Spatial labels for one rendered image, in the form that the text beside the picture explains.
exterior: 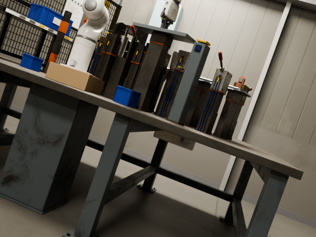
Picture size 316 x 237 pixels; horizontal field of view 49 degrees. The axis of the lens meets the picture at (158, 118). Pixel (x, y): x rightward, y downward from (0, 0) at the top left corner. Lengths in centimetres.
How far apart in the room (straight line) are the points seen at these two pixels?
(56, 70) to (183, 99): 72
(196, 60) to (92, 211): 93
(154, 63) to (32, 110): 71
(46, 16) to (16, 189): 131
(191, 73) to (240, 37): 275
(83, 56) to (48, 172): 67
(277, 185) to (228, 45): 307
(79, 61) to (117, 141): 56
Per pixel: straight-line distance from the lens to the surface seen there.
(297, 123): 449
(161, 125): 162
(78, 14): 324
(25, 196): 206
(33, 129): 201
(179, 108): 184
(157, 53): 198
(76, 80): 195
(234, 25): 459
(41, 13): 276
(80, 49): 204
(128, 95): 187
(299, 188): 454
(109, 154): 173
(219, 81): 195
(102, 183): 175
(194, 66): 185
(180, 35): 191
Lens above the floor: 77
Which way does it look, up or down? 2 degrees down
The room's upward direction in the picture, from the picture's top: 19 degrees clockwise
